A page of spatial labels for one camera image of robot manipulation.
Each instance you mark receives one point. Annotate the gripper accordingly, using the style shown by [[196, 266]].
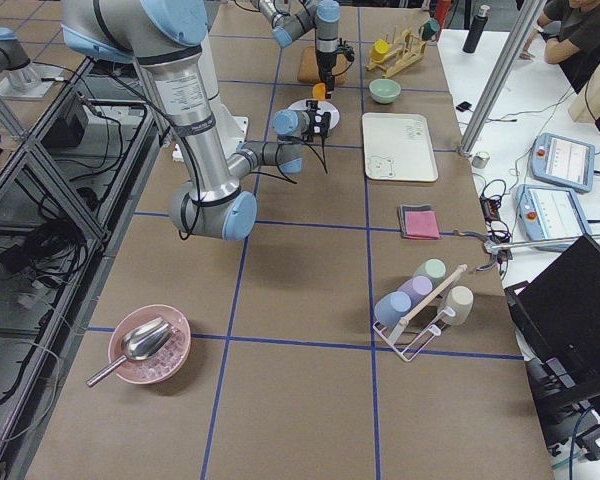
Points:
[[325, 62], [314, 123]]

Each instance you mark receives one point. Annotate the orange fruit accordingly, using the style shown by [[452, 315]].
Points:
[[319, 92]]

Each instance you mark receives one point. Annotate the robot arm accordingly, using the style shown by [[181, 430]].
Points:
[[320, 17], [167, 42]]

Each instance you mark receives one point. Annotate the brown wooden tray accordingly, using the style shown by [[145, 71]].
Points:
[[308, 69]]

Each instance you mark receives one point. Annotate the cream bear tray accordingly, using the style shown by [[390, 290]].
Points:
[[398, 147]]

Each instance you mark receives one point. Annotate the white plate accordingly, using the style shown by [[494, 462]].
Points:
[[323, 106]]

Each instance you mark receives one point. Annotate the yellow mug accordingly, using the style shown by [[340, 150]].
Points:
[[379, 51]]

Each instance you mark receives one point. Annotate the green bowl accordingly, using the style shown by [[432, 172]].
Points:
[[384, 91]]

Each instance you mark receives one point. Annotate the wooden dish rack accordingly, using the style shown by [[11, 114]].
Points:
[[406, 50]]

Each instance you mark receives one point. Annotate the dark green mug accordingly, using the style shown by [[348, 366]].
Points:
[[429, 30]]

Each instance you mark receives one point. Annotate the pink and grey cloths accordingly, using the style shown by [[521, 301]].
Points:
[[418, 222]]

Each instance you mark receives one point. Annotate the small black device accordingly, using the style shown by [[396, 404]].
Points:
[[464, 106]]

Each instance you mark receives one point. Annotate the small metal can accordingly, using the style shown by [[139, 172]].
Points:
[[480, 159]]

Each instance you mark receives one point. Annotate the black water bottle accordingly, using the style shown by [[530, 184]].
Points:
[[476, 29]]

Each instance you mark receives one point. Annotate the green cup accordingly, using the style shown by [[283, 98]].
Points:
[[434, 269]]

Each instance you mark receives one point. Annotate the purple cup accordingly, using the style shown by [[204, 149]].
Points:
[[417, 288]]

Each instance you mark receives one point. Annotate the blue cup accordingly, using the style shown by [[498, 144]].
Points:
[[391, 308]]

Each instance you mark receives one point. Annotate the reacher grabber tool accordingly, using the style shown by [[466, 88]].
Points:
[[493, 249]]

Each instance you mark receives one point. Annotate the beige cup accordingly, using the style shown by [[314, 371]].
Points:
[[457, 305]]

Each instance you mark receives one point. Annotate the far teach pendant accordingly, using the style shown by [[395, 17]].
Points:
[[562, 161]]

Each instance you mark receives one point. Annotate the teach pendant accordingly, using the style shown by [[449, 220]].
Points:
[[550, 213], [562, 161]]

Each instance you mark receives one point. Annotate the near teach pendant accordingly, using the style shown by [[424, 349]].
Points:
[[550, 213]]

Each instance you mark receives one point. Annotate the white cup rack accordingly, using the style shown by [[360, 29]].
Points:
[[423, 323]]

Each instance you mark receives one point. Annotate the seated person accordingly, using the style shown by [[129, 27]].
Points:
[[576, 46]]

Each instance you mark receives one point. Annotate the metal scoop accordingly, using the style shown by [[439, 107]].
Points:
[[138, 345]]

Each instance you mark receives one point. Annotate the pink bowl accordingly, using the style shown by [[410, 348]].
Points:
[[167, 361]]

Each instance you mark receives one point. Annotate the black monitor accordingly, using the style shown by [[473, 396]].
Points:
[[558, 314]]

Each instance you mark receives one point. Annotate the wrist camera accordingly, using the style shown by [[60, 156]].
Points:
[[347, 51]]

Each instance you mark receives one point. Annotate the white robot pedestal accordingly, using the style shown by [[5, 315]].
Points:
[[237, 130]]

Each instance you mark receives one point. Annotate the aluminium frame post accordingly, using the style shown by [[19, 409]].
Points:
[[511, 49]]

